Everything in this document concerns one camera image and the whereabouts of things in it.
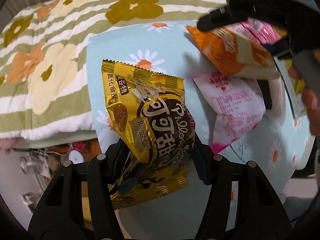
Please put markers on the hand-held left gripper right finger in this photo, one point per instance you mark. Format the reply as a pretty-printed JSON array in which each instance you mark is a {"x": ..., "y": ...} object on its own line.
[{"x": 203, "y": 167}]

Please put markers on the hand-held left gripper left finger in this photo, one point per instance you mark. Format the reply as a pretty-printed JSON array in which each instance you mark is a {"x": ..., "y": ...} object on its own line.
[{"x": 112, "y": 155}]

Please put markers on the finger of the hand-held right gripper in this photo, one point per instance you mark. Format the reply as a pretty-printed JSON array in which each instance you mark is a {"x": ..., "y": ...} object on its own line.
[
  {"x": 266, "y": 95},
  {"x": 217, "y": 20}
]

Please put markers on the orange and white snack packet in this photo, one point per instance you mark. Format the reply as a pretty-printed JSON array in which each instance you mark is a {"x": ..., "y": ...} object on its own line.
[{"x": 225, "y": 52}]

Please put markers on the pink striped snack packet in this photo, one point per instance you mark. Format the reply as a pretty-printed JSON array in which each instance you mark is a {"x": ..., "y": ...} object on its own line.
[{"x": 265, "y": 33}]

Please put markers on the gold snack packet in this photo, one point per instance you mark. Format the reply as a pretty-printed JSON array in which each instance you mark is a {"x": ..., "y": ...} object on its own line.
[{"x": 150, "y": 120}]

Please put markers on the person's right hand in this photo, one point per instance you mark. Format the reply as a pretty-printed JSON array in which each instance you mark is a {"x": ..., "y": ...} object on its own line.
[{"x": 312, "y": 110}]

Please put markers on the pale pink snack packet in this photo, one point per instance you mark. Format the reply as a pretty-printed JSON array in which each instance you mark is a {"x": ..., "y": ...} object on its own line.
[{"x": 230, "y": 100}]

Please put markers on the white round item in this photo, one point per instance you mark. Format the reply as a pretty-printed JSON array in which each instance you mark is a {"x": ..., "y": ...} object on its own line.
[{"x": 75, "y": 156}]

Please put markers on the daisy print tablecloth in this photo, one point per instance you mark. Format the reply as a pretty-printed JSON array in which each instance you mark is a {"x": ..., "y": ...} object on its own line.
[{"x": 250, "y": 170}]

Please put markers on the pink folded blanket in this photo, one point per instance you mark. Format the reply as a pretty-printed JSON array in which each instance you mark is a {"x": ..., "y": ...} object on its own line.
[{"x": 10, "y": 145}]

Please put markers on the floral striped blanket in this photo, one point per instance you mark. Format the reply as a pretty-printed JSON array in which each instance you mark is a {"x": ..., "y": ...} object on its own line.
[{"x": 50, "y": 55}]

